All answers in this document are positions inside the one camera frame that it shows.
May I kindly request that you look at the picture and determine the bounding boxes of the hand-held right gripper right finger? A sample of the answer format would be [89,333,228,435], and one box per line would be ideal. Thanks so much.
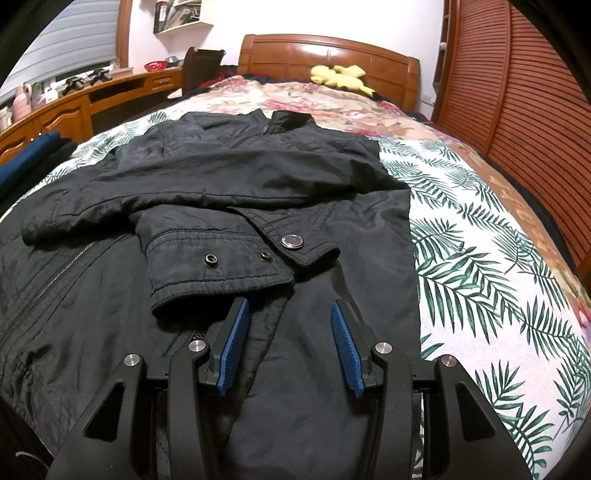
[330,299,532,480]

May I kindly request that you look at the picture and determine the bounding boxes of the black jacket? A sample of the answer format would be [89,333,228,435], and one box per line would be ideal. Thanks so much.
[0,108,423,480]

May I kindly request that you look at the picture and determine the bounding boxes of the yellow plush toy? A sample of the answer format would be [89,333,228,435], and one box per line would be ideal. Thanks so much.
[309,65,376,97]

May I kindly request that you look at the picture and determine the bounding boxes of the floral blanket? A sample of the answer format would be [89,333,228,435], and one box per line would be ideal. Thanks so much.
[185,76,591,324]

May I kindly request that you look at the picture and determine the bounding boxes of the navy blue folded clothes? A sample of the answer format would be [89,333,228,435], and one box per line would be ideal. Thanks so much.
[0,130,78,195]

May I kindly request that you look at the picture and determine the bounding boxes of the wooden bed headboard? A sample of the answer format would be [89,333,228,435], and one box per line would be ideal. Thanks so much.
[238,34,422,112]

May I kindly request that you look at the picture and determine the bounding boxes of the wooden desk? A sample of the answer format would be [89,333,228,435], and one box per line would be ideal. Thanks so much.
[0,67,185,162]

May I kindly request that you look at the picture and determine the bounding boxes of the white wall shelf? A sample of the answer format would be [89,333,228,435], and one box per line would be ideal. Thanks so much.
[153,0,214,34]

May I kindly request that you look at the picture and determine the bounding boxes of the wooden louvred wardrobe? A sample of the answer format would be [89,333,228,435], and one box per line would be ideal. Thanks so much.
[431,0,591,268]

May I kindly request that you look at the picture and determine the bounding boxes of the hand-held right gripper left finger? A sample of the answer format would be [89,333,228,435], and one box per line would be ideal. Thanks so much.
[46,295,252,480]

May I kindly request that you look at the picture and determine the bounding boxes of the dark wooden chair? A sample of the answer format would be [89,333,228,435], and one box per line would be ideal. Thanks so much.
[182,46,225,95]

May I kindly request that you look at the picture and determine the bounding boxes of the leaf print bed sheet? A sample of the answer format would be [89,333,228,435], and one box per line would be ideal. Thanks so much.
[9,111,591,480]

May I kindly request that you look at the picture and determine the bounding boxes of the grey window blind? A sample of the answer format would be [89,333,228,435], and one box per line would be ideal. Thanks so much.
[0,18,121,100]

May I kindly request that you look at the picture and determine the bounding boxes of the pink kettle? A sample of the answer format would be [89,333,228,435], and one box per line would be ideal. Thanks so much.
[13,84,32,121]

